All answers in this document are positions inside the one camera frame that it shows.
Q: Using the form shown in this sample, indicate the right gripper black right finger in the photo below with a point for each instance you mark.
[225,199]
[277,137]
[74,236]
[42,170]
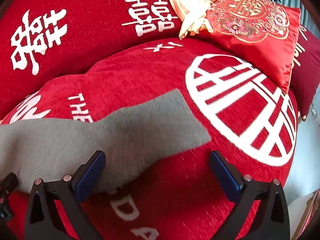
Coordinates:
[271,219]

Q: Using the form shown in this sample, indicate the dark red pillow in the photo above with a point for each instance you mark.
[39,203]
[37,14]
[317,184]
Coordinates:
[305,72]

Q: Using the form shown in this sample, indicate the red embroidered satin cushion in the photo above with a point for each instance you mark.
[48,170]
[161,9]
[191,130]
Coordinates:
[260,32]

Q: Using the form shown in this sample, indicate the grey knit sweater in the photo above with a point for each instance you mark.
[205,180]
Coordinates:
[133,138]

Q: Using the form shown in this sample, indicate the red patterned box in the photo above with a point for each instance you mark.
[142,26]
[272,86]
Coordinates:
[301,213]

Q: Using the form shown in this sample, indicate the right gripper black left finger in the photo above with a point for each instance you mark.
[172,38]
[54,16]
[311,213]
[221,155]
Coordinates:
[43,220]

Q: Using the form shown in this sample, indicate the red wedding blanket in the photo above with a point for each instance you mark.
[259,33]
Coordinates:
[84,59]

